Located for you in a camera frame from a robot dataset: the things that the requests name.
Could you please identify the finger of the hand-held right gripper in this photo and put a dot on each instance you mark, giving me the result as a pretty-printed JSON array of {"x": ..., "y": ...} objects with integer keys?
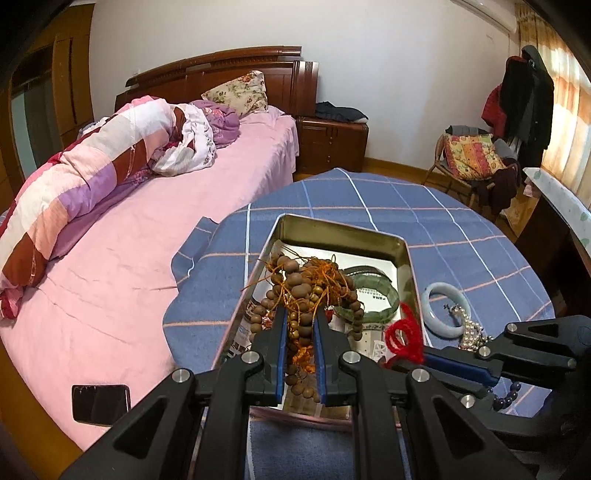
[
  {"x": 461, "y": 367},
  {"x": 475, "y": 404}
]

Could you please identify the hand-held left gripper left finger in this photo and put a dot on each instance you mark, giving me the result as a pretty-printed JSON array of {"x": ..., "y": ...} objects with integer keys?
[{"x": 280, "y": 355}]

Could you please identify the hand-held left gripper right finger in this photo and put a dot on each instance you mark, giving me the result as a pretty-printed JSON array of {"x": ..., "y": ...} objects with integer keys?
[{"x": 319, "y": 360}]

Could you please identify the pink tin box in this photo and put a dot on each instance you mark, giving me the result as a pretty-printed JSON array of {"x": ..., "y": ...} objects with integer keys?
[{"x": 323, "y": 235}]

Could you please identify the pale jade bangle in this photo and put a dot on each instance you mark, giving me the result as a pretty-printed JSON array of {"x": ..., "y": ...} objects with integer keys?
[{"x": 431, "y": 319}]

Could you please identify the blue checked tablecloth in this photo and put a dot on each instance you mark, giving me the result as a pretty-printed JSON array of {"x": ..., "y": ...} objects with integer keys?
[{"x": 461, "y": 240}]

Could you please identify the dark wooden desk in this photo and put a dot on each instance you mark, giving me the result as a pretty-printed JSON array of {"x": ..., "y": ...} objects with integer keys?
[{"x": 549, "y": 249}]

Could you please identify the bed with pink sheet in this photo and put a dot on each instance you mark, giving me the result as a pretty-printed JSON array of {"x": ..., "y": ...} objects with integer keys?
[{"x": 161, "y": 230}]

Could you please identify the dark garment on chair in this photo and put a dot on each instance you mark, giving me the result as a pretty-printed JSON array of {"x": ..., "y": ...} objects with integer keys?
[{"x": 501, "y": 187}]

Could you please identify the black smartphone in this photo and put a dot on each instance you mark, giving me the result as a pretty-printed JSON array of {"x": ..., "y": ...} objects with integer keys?
[{"x": 99, "y": 404}]

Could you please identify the white dotted sheet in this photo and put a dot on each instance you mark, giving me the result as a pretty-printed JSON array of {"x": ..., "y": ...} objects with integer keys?
[{"x": 561, "y": 201}]

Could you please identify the wooden chair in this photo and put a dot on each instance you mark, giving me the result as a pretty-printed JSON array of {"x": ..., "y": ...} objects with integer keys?
[{"x": 434, "y": 170}]

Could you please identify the patterned cushion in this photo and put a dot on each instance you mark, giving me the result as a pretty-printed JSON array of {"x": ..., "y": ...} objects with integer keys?
[{"x": 473, "y": 157}]

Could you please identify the wooden nightstand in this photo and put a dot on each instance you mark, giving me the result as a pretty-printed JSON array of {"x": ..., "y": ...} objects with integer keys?
[{"x": 332, "y": 145}]

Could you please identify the purple blanket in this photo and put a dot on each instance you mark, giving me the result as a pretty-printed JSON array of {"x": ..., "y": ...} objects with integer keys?
[{"x": 224, "y": 122}]

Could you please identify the dark folded clothes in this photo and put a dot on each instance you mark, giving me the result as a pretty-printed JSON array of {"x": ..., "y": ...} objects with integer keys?
[{"x": 341, "y": 113}]

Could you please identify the red hanging garment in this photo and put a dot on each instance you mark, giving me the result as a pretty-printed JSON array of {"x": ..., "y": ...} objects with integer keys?
[{"x": 491, "y": 110}]

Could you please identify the floral pillow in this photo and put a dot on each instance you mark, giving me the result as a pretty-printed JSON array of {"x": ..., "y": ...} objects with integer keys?
[{"x": 238, "y": 94}]

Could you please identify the patchwork quilt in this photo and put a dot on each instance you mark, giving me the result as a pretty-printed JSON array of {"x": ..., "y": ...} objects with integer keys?
[{"x": 69, "y": 184}]

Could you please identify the black hanging coat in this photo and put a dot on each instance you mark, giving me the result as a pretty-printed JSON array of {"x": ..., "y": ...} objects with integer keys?
[{"x": 531, "y": 101}]

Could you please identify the patterned curtain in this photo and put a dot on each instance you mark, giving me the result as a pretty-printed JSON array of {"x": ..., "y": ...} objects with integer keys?
[{"x": 572, "y": 115}]

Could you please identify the wooden headboard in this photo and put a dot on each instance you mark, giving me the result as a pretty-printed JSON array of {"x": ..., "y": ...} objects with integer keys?
[{"x": 221, "y": 64}]

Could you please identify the wooden wardrobe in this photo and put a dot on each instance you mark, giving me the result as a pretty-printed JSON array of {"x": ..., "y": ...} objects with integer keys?
[{"x": 69, "y": 83}]

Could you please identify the white air conditioner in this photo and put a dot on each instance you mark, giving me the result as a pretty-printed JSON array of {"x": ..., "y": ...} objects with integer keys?
[{"x": 494, "y": 14}]

